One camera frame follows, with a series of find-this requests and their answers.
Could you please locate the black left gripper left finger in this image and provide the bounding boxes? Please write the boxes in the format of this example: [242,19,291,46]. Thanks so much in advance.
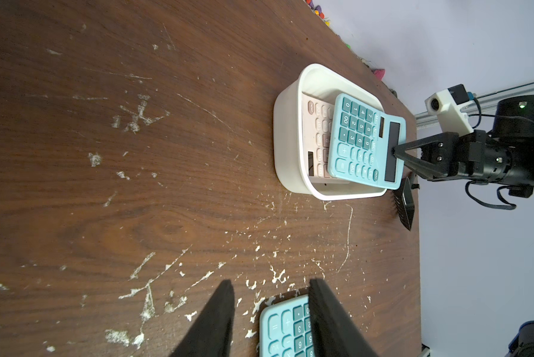
[170,280,235,356]

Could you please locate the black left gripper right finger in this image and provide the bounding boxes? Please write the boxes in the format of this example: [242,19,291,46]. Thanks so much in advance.
[308,278,378,357]

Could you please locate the black comb piece on table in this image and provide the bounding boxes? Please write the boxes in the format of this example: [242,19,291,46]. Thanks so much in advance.
[393,173,420,231]

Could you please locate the white plastic storage box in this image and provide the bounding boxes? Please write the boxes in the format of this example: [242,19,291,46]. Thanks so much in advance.
[273,63,387,201]

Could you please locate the teal calculator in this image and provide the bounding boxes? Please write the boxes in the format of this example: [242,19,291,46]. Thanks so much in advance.
[259,295,315,357]
[327,93,407,190]

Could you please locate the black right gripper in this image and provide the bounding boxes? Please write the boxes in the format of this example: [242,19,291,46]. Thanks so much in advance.
[393,130,534,185]

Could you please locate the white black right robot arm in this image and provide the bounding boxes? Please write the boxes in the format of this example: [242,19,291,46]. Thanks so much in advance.
[394,93,534,356]

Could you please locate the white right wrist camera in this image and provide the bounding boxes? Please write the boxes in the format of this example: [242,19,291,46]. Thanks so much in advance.
[425,84,474,136]

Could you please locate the pink calculator front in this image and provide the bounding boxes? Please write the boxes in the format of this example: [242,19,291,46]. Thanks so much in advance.
[301,93,348,185]

